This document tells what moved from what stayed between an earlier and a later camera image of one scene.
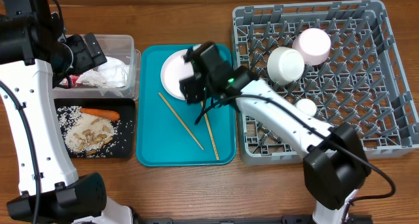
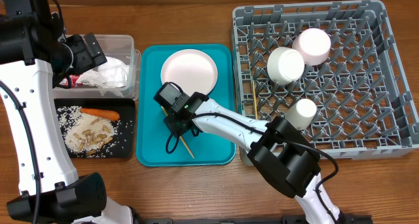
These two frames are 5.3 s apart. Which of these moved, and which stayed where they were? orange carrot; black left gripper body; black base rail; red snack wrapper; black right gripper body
Moved: black right gripper body
Stayed: black base rail; black left gripper body; red snack wrapper; orange carrot
